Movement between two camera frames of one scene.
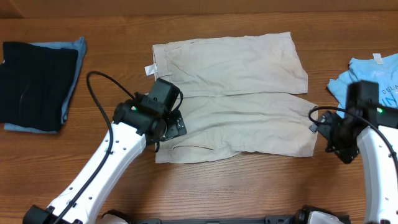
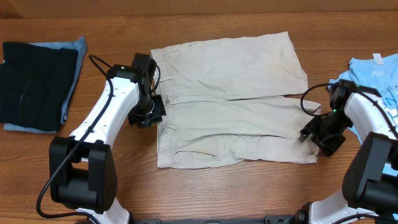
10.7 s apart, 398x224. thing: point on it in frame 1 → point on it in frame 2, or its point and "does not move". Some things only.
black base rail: (298, 218) does not move
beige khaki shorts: (240, 96) does not move
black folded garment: (35, 84) does not move
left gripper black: (175, 124) → (157, 116)
